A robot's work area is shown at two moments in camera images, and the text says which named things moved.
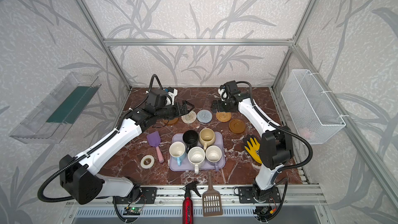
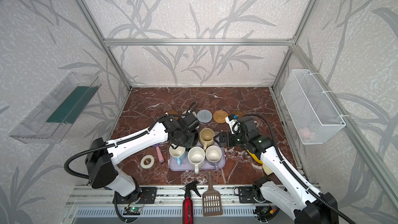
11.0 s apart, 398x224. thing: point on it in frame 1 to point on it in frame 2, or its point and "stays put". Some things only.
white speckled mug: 196,156 stays put
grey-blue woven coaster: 204,116 stays put
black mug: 190,138 stays put
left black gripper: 179,109 to 186,138
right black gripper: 219,104 to 230,139
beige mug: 207,137 stays put
